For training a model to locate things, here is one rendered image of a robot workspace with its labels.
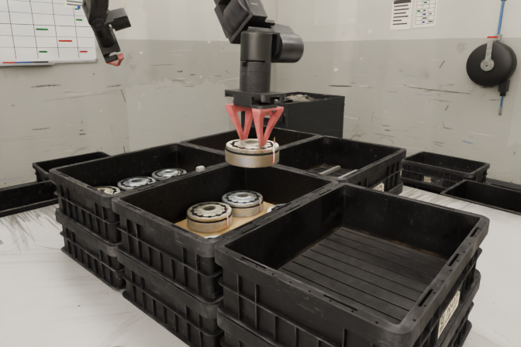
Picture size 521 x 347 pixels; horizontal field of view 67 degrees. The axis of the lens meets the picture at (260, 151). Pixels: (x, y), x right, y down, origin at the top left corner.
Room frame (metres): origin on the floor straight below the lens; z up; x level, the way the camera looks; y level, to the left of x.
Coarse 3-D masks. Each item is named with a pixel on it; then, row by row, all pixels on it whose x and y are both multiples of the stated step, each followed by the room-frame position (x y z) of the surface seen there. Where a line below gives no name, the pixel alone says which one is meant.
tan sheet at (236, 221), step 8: (264, 208) 0.92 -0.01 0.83; (256, 216) 0.87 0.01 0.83; (176, 224) 0.83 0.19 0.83; (184, 224) 0.83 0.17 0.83; (232, 224) 0.83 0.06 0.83; (240, 224) 0.83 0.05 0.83; (200, 232) 0.78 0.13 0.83; (208, 232) 0.78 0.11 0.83; (216, 232) 0.78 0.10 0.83; (224, 232) 0.78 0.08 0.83
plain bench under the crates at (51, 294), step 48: (0, 240) 1.00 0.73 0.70; (48, 240) 1.00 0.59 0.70; (0, 288) 0.77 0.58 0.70; (48, 288) 0.77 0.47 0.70; (96, 288) 0.77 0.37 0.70; (480, 288) 0.77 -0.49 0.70; (0, 336) 0.62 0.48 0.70; (48, 336) 0.62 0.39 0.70; (96, 336) 0.62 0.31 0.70; (144, 336) 0.62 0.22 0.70; (480, 336) 0.62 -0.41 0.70
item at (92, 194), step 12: (168, 144) 1.19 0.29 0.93; (180, 144) 1.20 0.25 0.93; (108, 156) 1.05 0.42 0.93; (120, 156) 1.06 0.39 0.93; (60, 168) 0.94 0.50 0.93; (60, 180) 0.87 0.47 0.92; (72, 180) 0.84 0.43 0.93; (84, 192) 0.80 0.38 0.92; (96, 192) 0.77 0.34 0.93; (120, 192) 0.77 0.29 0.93; (108, 204) 0.74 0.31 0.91
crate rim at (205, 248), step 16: (192, 176) 0.88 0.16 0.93; (304, 176) 0.89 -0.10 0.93; (144, 192) 0.78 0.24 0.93; (112, 208) 0.72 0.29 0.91; (128, 208) 0.68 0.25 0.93; (144, 224) 0.65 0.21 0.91; (160, 224) 0.62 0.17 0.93; (176, 240) 0.59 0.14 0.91; (192, 240) 0.56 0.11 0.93; (208, 240) 0.55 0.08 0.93; (208, 256) 0.54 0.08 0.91
